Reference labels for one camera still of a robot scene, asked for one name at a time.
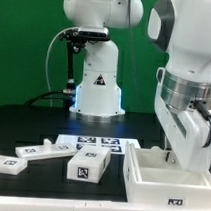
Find white tag sheet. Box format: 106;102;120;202
56;134;140;154

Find white table border rail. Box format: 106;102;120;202
0;196;211;211

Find white cabinet body box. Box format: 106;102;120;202
123;144;211;210

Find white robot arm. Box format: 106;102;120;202
64;0;211;172

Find black camera stand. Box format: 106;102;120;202
59;26;110;110

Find white door panel with tags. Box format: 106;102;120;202
0;155;27;175

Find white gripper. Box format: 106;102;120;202
150;92;211;174

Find white cabinet top block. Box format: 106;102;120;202
67;145;111;183

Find grey braided cable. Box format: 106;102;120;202
190;99;211;149

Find black floor cables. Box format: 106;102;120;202
23;88;75;110

